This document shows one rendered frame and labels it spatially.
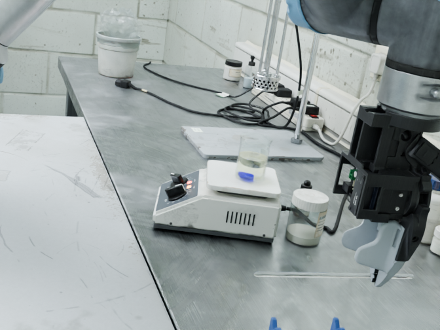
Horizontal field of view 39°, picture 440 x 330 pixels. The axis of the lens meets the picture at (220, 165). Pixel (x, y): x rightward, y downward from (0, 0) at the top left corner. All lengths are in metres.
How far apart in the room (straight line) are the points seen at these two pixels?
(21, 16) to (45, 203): 0.31
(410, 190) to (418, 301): 0.30
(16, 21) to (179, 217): 0.38
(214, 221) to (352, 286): 0.23
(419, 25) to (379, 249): 0.25
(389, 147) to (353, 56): 1.03
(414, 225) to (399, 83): 0.15
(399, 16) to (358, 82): 1.02
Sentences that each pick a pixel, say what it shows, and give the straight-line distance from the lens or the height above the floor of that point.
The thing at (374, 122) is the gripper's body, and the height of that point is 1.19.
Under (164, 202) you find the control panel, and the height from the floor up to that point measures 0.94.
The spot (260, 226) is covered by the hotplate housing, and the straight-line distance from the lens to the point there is 0.99.
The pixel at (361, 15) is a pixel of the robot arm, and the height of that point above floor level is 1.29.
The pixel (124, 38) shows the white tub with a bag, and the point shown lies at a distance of 1.95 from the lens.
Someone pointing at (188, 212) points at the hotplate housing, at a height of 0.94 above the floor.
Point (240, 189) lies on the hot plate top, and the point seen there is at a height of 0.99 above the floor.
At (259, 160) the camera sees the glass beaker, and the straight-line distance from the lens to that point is 0.99.
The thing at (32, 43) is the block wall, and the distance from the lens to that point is 3.37.
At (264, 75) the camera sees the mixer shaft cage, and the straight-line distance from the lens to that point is 1.42.
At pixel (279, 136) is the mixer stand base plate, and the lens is 1.56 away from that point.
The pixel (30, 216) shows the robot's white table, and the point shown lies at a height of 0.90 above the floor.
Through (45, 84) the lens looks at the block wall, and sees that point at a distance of 3.42.
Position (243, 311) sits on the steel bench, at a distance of 0.83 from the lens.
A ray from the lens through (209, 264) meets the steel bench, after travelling 0.92.
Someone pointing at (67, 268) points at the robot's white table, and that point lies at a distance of 0.88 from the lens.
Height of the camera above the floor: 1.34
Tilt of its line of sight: 20 degrees down
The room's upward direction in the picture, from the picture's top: 9 degrees clockwise
